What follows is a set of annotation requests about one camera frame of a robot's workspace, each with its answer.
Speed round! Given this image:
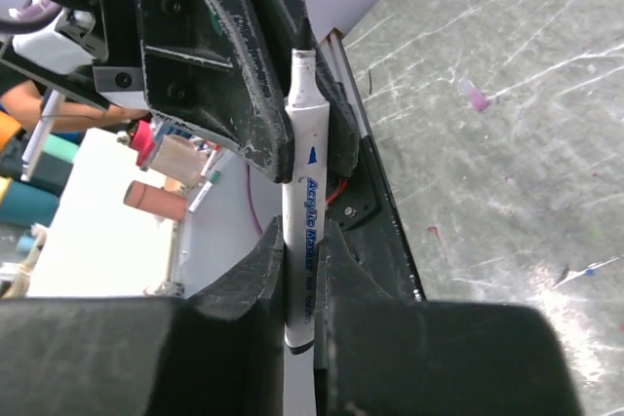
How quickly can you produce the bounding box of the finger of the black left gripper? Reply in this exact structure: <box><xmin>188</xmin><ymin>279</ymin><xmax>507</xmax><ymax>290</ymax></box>
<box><xmin>253</xmin><ymin>0</ymin><xmax>359</xmax><ymax>177</ymax></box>
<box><xmin>137</xmin><ymin>0</ymin><xmax>294</xmax><ymax>183</ymax></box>

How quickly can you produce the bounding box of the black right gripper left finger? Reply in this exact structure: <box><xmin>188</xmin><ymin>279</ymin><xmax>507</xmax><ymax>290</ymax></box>
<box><xmin>1</xmin><ymin>218</ymin><xmax>285</xmax><ymax>415</ymax></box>

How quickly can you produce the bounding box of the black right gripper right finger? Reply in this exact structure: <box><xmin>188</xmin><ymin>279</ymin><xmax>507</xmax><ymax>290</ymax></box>
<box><xmin>315</xmin><ymin>223</ymin><xmax>582</xmax><ymax>415</ymax></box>

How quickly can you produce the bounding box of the white black marker pen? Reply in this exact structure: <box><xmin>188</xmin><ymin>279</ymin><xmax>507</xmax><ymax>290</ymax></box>
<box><xmin>282</xmin><ymin>18</ymin><xmax>331</xmax><ymax>355</ymax></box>

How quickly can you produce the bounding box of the pink pen cap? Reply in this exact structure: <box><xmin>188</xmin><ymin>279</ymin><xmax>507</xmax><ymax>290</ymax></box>
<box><xmin>459</xmin><ymin>78</ymin><xmax>490</xmax><ymax>112</ymax></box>

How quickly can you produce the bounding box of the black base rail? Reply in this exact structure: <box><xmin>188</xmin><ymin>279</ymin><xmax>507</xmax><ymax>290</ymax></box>
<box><xmin>321</xmin><ymin>30</ymin><xmax>426</xmax><ymax>301</ymax></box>

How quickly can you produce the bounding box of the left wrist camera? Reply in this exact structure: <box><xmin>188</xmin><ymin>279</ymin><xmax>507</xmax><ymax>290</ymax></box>
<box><xmin>11</xmin><ymin>8</ymin><xmax>107</xmax><ymax>75</ymax></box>

